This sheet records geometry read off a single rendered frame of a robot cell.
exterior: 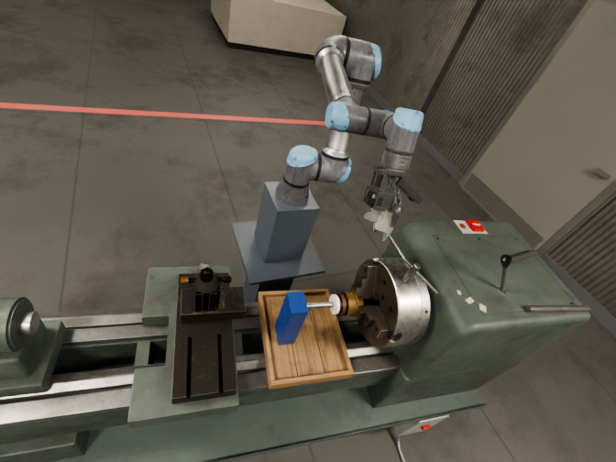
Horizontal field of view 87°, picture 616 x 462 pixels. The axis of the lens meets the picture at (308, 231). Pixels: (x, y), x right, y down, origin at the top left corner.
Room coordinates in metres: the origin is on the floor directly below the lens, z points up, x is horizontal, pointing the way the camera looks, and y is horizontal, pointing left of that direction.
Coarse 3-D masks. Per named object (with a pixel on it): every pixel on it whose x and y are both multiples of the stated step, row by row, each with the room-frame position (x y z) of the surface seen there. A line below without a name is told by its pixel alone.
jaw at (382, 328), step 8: (360, 312) 0.67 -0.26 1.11; (368, 312) 0.68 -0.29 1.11; (376, 312) 0.69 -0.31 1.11; (360, 320) 0.66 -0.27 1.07; (368, 320) 0.65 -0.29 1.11; (376, 320) 0.65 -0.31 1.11; (384, 320) 0.66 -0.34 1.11; (376, 328) 0.63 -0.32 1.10; (384, 328) 0.63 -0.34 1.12; (376, 336) 0.61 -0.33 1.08; (384, 336) 0.62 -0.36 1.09; (392, 336) 0.62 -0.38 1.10
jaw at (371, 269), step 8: (368, 264) 0.82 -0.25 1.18; (376, 264) 0.83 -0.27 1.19; (368, 272) 0.78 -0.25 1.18; (376, 272) 0.80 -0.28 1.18; (360, 280) 0.76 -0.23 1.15; (368, 280) 0.77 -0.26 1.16; (376, 280) 0.78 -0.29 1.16; (352, 288) 0.75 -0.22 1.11; (360, 288) 0.74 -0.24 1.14; (368, 288) 0.76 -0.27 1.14; (376, 288) 0.77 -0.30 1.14
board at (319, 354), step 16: (272, 304) 0.72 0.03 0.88; (272, 320) 0.66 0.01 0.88; (304, 320) 0.71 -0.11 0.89; (320, 320) 0.73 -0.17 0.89; (336, 320) 0.74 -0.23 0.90; (272, 336) 0.60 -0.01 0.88; (304, 336) 0.64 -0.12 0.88; (320, 336) 0.66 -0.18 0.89; (336, 336) 0.69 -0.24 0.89; (272, 352) 0.54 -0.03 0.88; (288, 352) 0.56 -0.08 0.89; (304, 352) 0.58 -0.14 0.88; (320, 352) 0.60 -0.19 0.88; (336, 352) 0.62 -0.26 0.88; (272, 368) 0.48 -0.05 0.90; (288, 368) 0.50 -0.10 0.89; (304, 368) 0.52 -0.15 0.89; (320, 368) 0.54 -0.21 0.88; (336, 368) 0.56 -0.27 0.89; (352, 368) 0.57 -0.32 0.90; (272, 384) 0.43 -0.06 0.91; (288, 384) 0.45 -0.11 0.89
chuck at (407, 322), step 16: (384, 272) 0.78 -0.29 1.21; (400, 272) 0.78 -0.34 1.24; (384, 288) 0.74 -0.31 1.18; (400, 288) 0.72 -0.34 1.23; (416, 288) 0.74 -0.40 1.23; (384, 304) 0.71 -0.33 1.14; (400, 304) 0.67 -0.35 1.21; (416, 304) 0.70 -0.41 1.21; (400, 320) 0.64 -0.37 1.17; (416, 320) 0.67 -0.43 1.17; (368, 336) 0.68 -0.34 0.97; (400, 336) 0.63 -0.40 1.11
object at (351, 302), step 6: (336, 294) 0.70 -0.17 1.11; (342, 294) 0.71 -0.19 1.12; (348, 294) 0.71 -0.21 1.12; (354, 294) 0.72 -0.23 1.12; (342, 300) 0.68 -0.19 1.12; (348, 300) 0.69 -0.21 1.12; (354, 300) 0.70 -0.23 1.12; (360, 300) 0.71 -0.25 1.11; (342, 306) 0.67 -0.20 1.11; (348, 306) 0.67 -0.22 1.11; (354, 306) 0.68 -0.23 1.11; (342, 312) 0.66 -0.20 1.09; (348, 312) 0.66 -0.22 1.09; (354, 312) 0.67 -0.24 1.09
